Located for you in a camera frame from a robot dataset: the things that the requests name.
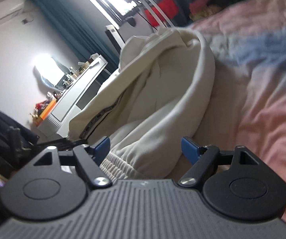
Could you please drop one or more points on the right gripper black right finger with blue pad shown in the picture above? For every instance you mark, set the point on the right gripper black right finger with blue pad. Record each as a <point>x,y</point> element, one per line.
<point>234,183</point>

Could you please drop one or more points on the white dresser cabinet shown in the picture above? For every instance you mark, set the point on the white dresser cabinet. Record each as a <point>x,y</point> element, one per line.
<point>73,101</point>

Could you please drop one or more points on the orange box on dresser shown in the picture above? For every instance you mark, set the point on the orange box on dresser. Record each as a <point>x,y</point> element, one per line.
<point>46,109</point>

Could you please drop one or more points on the white clothes drying rack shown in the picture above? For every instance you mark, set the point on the white clothes drying rack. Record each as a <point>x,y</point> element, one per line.
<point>155,11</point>

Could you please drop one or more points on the red fabric on rack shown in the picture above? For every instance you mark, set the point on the red fabric on rack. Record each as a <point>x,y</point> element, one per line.
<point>169,8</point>

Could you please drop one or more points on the teal window curtain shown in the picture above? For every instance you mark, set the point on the teal window curtain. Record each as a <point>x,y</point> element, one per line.
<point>77,34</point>

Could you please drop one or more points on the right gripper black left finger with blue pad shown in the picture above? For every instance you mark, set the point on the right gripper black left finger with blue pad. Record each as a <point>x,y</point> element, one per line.
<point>56,181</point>

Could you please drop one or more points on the pastel pink blue duvet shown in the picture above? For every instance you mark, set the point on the pastel pink blue duvet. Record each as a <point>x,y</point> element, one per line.
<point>248,100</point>

